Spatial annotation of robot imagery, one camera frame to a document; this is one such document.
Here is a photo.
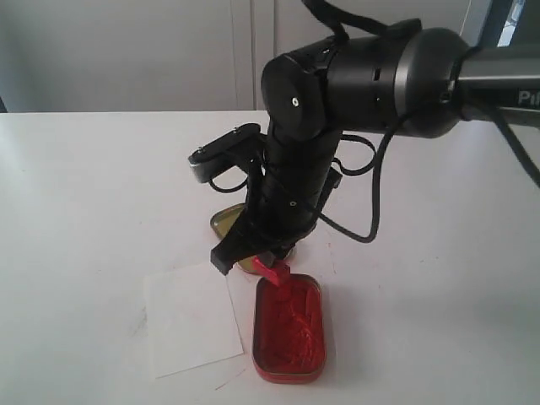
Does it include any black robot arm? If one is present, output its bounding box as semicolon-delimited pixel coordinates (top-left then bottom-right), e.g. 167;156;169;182
189;19;539;274

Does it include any gold tin lid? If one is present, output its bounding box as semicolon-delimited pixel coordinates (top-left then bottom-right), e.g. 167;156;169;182
210;203;295;276

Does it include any white cabinet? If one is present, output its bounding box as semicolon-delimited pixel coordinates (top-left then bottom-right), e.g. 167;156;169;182
0;0;482;113

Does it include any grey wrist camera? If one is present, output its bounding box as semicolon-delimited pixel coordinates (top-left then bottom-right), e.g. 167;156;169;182
188;123;264;184

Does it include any red stamp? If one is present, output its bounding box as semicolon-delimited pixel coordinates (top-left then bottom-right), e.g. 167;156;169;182
252;257;291;302

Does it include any black cable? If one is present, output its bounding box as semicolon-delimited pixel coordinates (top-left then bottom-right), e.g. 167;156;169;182
208;0;540;244

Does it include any white paper sheet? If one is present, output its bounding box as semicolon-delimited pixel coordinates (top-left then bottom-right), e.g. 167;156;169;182
143;262;244;378

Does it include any red ink pad tin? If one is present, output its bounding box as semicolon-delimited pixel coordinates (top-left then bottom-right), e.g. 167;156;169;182
251;274;327;384

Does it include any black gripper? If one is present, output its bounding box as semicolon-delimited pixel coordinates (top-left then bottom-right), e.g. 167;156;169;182
210;123;342;275

